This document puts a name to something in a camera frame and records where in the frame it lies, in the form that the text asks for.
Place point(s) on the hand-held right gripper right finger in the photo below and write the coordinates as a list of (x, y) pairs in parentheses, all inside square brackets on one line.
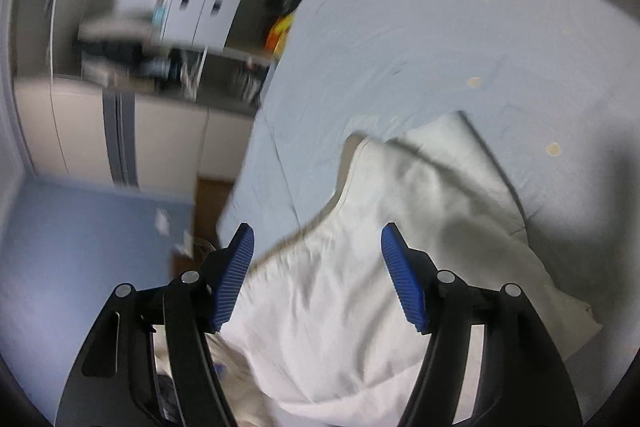
[(405, 282)]

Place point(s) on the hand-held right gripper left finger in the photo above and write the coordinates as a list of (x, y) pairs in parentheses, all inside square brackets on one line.
[(232, 277)]

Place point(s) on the cream jacket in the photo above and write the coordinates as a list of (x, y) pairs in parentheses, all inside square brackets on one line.
[(400, 187)]

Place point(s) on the open shelf unit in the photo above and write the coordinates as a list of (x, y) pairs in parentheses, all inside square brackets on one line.
[(165, 67)]

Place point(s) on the beige wardrobe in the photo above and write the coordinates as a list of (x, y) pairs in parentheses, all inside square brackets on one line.
[(65, 127)]

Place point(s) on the orange and yellow toy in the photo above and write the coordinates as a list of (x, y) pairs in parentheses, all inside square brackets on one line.
[(279, 34)]

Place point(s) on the bed with light blue sheet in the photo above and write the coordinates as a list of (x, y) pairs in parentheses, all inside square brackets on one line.
[(425, 32)]

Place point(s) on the white wall socket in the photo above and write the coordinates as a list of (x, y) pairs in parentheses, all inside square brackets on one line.
[(162, 221)]

